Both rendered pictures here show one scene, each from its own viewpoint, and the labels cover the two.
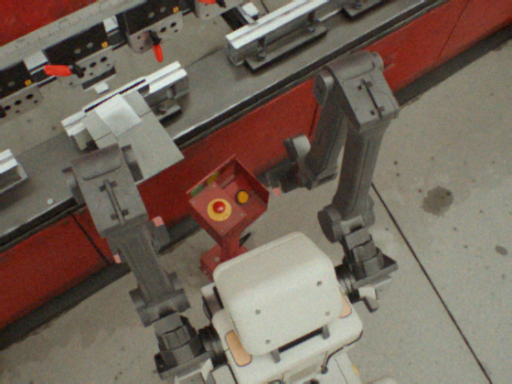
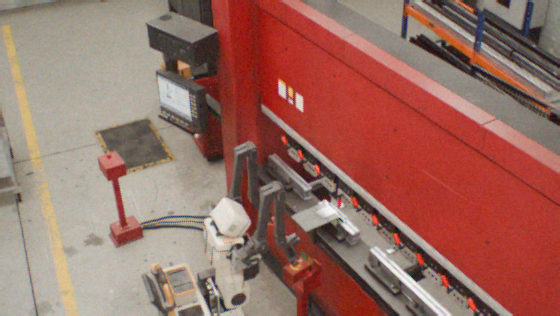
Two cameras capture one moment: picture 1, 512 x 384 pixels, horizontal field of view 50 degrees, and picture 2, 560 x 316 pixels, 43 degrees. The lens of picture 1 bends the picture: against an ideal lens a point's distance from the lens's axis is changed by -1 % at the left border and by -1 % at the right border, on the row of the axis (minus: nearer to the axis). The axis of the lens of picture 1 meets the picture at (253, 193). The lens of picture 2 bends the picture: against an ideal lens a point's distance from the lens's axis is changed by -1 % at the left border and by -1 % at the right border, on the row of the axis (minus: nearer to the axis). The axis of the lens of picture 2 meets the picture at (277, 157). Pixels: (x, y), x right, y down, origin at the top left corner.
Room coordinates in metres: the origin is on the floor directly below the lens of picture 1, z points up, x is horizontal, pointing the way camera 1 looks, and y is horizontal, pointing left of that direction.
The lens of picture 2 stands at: (0.98, -3.23, 4.01)
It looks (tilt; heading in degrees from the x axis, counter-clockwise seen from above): 35 degrees down; 98
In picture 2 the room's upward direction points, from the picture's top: 2 degrees counter-clockwise
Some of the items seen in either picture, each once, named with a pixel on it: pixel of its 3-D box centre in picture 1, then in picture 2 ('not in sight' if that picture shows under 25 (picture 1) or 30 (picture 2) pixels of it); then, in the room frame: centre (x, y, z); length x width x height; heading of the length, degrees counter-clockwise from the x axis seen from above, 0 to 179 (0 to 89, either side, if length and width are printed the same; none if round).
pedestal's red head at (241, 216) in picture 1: (229, 201); (301, 272); (0.67, 0.08, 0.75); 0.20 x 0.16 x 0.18; 137
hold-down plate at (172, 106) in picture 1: (134, 127); (329, 227); (0.83, 0.37, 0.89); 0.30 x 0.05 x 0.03; 128
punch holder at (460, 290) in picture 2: not in sight; (462, 288); (1.58, -0.48, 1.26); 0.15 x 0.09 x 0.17; 128
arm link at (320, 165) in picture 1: (331, 132); (279, 215); (0.57, -0.14, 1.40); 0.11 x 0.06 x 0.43; 119
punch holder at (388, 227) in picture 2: not in sight; (390, 226); (1.21, -0.01, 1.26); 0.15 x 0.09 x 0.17; 128
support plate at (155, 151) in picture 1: (132, 138); (315, 216); (0.74, 0.35, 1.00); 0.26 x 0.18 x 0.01; 38
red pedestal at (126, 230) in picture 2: not in sight; (118, 198); (-0.94, 1.13, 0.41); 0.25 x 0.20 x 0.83; 38
